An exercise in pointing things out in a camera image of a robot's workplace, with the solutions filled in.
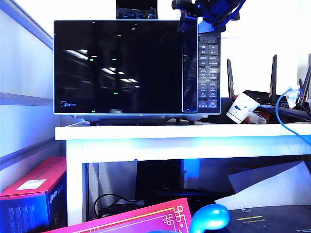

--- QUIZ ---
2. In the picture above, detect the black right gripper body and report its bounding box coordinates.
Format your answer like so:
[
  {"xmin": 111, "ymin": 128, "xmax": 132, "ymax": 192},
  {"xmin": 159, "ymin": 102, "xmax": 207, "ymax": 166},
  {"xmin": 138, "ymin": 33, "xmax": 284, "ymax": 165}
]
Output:
[{"xmin": 172, "ymin": 0, "xmax": 246, "ymax": 32}]

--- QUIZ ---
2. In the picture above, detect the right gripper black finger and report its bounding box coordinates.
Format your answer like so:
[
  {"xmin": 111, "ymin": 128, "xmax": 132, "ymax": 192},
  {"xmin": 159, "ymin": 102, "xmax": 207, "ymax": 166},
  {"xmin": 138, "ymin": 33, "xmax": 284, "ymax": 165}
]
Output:
[
  {"xmin": 197, "ymin": 17, "xmax": 216, "ymax": 33},
  {"xmin": 176, "ymin": 8, "xmax": 198, "ymax": 33}
]

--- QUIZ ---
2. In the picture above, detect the black glass microwave door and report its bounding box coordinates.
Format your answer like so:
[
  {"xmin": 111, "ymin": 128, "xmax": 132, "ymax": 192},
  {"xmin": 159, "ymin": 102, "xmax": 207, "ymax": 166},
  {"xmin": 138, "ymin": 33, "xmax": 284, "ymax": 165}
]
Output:
[{"xmin": 53, "ymin": 19, "xmax": 199, "ymax": 115}]

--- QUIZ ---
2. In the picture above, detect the black silver microwave oven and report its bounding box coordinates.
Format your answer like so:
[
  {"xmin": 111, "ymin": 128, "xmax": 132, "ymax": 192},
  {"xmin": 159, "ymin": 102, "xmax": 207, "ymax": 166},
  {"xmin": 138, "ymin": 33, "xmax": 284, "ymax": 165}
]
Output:
[{"xmin": 72, "ymin": 20, "xmax": 222, "ymax": 126}]

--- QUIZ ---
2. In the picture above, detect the dark box of blue-wrapped candies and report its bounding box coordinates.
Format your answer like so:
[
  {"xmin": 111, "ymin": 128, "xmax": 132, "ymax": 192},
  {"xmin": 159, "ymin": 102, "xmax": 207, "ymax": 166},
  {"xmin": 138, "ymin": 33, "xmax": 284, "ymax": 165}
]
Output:
[{"xmin": 116, "ymin": 0, "xmax": 158, "ymax": 20}]

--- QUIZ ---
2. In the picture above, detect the black rectangular box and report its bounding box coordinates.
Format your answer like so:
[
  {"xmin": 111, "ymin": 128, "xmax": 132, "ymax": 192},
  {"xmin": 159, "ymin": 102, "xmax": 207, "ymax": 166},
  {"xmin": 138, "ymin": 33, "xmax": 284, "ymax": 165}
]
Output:
[{"xmin": 135, "ymin": 159, "xmax": 183, "ymax": 192}]

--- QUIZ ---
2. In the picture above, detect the black box with yellow label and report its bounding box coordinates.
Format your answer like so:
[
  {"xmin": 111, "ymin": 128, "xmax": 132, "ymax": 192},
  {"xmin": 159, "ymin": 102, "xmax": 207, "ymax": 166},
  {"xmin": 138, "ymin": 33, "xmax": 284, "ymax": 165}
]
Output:
[{"xmin": 225, "ymin": 205, "xmax": 311, "ymax": 233}]

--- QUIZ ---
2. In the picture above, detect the pink box with gold pattern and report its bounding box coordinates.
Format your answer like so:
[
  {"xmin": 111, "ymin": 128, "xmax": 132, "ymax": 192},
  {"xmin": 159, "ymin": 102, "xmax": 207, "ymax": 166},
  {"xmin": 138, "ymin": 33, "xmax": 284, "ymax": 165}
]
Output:
[{"xmin": 45, "ymin": 198, "xmax": 193, "ymax": 233}]

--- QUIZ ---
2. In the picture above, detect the red blue cardboard box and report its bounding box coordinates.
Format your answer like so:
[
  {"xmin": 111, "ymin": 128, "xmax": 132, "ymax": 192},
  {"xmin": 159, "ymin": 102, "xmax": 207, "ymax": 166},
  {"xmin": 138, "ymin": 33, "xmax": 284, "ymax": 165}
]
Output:
[{"xmin": 0, "ymin": 156, "xmax": 68, "ymax": 233}]

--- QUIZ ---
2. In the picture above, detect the white paper cup blue print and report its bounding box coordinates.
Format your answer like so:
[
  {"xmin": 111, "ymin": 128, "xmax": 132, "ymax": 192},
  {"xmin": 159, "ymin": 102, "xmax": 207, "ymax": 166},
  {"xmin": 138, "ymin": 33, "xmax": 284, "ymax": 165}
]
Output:
[{"xmin": 226, "ymin": 92, "xmax": 260, "ymax": 124}]

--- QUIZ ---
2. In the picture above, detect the black router with antennas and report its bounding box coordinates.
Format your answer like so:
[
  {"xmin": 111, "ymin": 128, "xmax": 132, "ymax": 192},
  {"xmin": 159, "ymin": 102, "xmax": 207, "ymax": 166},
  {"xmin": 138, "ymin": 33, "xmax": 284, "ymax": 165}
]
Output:
[{"xmin": 208, "ymin": 54, "xmax": 311, "ymax": 125}]

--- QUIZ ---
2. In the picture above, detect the small white orange object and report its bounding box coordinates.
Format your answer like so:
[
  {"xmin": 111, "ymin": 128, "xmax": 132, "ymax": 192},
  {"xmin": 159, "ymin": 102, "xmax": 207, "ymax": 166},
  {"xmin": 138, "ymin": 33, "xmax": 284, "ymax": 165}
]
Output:
[{"xmin": 245, "ymin": 112, "xmax": 271, "ymax": 124}]

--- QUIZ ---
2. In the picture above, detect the white table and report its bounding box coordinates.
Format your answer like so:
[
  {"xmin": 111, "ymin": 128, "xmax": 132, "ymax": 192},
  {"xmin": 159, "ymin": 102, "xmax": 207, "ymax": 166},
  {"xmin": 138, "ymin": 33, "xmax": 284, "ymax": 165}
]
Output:
[{"xmin": 54, "ymin": 122, "xmax": 311, "ymax": 226}]

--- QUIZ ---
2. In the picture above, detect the grey framed office partition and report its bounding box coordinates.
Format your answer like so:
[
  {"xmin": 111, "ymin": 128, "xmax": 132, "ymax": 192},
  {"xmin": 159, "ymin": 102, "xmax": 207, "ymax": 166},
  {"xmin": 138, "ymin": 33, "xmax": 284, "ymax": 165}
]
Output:
[{"xmin": 0, "ymin": 0, "xmax": 67, "ymax": 192}]

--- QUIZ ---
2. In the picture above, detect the white paper sheet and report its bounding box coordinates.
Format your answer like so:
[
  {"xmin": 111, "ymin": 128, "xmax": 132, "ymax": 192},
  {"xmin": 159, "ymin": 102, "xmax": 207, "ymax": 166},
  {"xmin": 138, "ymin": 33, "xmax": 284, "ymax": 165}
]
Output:
[{"xmin": 215, "ymin": 160, "xmax": 311, "ymax": 211}]

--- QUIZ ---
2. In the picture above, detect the glossy blue rounded knob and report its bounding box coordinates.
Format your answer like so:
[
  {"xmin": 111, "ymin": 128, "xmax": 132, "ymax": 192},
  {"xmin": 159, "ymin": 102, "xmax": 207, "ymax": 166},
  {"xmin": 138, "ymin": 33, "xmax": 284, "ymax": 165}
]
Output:
[{"xmin": 189, "ymin": 203, "xmax": 231, "ymax": 233}]

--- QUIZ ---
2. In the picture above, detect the white cable tag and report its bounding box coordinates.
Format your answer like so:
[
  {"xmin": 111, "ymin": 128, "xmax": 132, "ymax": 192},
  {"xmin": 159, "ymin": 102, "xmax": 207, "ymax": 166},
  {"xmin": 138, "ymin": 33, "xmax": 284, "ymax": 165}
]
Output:
[{"xmin": 286, "ymin": 85, "xmax": 303, "ymax": 109}]

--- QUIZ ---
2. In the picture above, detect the blue ethernet cable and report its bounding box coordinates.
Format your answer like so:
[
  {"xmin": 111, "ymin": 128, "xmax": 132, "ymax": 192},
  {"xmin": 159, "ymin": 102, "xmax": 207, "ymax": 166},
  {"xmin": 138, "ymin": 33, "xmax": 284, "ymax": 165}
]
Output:
[{"xmin": 276, "ymin": 87, "xmax": 311, "ymax": 147}]

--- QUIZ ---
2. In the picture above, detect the black power cable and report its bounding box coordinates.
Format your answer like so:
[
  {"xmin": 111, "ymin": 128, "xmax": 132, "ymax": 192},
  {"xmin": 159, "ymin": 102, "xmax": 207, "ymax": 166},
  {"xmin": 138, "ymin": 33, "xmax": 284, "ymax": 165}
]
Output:
[{"xmin": 93, "ymin": 193, "xmax": 146, "ymax": 219}]

